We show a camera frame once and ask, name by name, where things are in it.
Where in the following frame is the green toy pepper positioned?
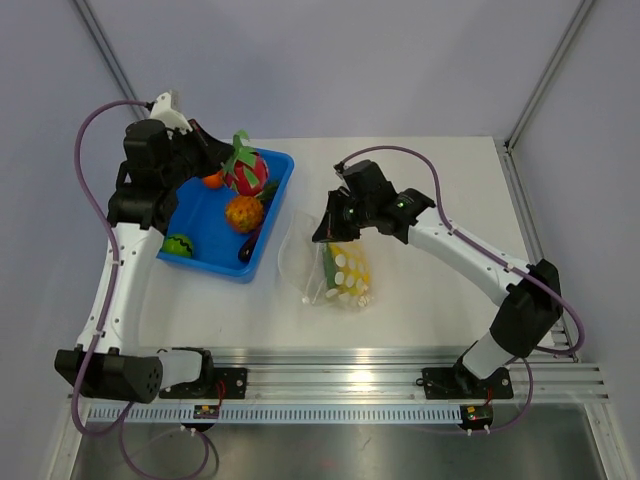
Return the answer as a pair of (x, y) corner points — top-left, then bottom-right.
(322, 244), (339, 289)

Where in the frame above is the clear dotted zip top bag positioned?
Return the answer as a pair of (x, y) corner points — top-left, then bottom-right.
(278, 211), (372, 311)

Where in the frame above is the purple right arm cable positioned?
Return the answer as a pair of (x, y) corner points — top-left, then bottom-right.
(334, 145), (587, 436)

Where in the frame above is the pink toy dragon fruit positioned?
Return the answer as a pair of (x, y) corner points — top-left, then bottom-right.
(222, 130), (269, 197)

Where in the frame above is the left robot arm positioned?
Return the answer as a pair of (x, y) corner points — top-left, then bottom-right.
(54, 119), (234, 404)

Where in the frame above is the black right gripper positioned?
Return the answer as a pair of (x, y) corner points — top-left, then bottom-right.
(314, 190), (375, 243)

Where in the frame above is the green toy watermelon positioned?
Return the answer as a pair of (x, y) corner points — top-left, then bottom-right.
(161, 234), (194, 258)

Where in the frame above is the yellow toy banana bunch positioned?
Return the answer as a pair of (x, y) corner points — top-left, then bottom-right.
(325, 242), (371, 308)

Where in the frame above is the toy orange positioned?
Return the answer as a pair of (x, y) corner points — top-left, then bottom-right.
(202, 171), (225, 190)

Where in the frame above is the aluminium mounting rail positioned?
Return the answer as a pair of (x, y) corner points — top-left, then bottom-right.
(208, 346), (609, 405)

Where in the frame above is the white slotted cable duct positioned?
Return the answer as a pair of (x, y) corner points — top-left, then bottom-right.
(87, 403), (464, 426)

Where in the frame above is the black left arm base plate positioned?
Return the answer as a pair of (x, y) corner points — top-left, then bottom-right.
(159, 367), (248, 400)

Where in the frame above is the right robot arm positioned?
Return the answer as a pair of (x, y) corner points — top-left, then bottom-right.
(312, 160), (562, 399)

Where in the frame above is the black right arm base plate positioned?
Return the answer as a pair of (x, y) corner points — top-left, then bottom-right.
(416, 365), (514, 400)

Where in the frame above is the blue plastic bin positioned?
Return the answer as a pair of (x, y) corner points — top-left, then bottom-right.
(157, 149), (294, 283)

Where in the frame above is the orange toy pineapple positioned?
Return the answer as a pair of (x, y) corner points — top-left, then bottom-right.
(224, 181), (280, 234)

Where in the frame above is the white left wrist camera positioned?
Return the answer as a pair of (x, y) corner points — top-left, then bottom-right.
(149, 90), (192, 134)

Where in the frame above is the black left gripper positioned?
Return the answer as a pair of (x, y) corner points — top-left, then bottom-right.
(160, 118), (234, 189)

